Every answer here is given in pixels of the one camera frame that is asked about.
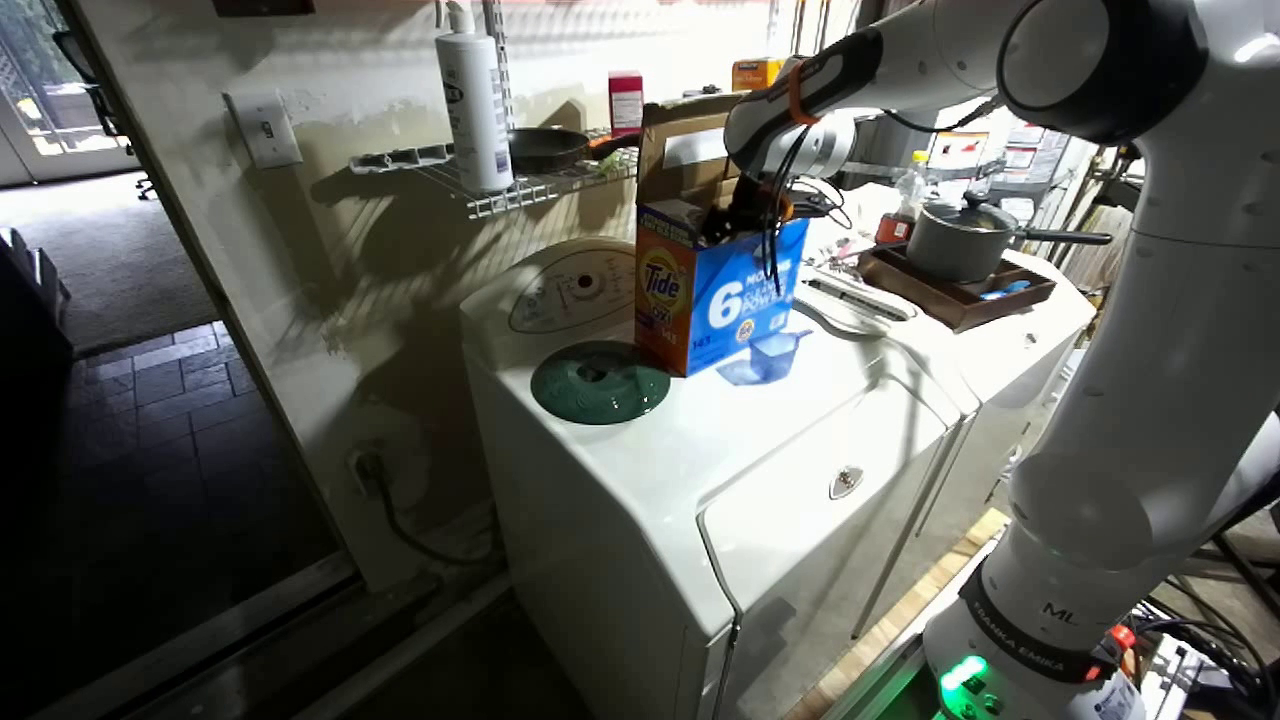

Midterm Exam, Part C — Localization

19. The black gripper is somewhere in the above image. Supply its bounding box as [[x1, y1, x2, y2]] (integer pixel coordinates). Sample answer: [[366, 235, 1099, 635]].
[[703, 164, 812, 251]]

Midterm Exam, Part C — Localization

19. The blue orange detergent box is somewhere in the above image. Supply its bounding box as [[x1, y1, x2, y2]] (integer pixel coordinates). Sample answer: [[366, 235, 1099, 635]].
[[631, 93, 815, 380]]

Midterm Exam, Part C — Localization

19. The orange cardboard box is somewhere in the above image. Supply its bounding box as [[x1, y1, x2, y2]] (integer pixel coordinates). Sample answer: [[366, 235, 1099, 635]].
[[726, 57, 784, 95]]

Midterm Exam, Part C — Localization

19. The dark soda can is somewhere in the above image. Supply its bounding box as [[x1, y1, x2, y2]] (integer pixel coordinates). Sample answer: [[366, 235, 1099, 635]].
[[873, 205, 925, 258]]

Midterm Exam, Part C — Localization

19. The white container red cap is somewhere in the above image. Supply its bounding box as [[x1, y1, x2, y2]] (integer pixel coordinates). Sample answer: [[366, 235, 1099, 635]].
[[602, 74, 649, 142]]

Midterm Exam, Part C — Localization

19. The grey pot with lid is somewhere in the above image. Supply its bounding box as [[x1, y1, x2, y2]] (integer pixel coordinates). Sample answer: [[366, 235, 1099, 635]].
[[903, 189, 1115, 293]]

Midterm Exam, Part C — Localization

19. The dark frying pan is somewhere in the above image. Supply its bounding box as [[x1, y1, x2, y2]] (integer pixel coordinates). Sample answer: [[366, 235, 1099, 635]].
[[506, 126, 645, 176]]

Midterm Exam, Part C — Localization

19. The green round lid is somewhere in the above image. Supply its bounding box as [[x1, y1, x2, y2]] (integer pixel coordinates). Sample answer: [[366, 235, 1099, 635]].
[[526, 336, 674, 427]]

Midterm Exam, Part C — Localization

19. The white washing machine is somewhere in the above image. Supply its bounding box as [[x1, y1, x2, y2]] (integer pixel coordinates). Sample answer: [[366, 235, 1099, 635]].
[[455, 235, 995, 720]]

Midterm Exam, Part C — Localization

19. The tall white bottle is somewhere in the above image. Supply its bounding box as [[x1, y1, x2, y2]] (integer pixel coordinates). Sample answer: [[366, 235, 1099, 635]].
[[431, 0, 514, 202]]

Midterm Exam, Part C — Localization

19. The white dryer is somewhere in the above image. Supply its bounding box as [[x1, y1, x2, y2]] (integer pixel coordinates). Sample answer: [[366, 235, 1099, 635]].
[[795, 176, 1099, 646]]

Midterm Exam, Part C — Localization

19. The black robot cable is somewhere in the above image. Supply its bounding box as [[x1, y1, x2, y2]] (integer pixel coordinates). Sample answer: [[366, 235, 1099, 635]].
[[759, 126, 812, 299]]

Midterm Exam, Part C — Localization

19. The orange cable strap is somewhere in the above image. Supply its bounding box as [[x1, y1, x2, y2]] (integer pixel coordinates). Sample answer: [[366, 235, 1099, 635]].
[[781, 57, 821, 131]]

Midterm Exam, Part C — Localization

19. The white wire shelf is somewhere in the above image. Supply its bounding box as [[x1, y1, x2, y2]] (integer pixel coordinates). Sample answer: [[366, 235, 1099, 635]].
[[348, 131, 639, 223]]

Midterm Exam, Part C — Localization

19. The black plug and cord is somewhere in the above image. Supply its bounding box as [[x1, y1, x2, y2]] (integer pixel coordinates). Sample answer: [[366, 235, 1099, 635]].
[[348, 444, 502, 572]]

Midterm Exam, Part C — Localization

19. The white wall switch plate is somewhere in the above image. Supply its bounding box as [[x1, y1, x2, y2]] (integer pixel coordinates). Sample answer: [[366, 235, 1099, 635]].
[[225, 88, 308, 173]]

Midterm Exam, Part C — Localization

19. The green robot base mount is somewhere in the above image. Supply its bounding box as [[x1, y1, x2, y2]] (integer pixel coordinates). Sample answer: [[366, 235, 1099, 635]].
[[914, 650, 1016, 720]]

